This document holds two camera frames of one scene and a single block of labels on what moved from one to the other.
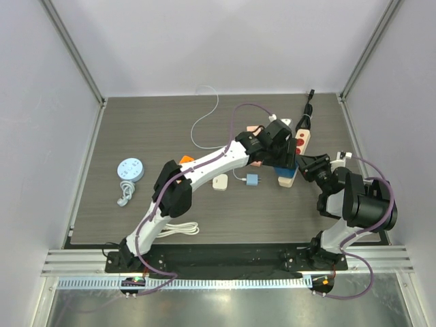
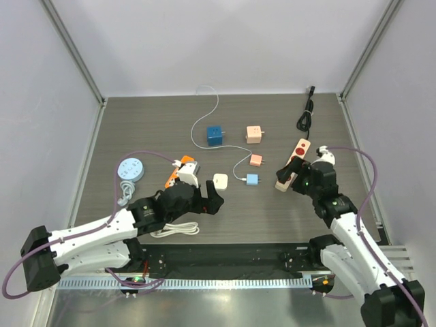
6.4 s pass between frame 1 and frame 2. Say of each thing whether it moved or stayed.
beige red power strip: moved
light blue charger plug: stayed
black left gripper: moved
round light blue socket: stayed
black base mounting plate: stayed
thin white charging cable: stayed
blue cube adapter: moved
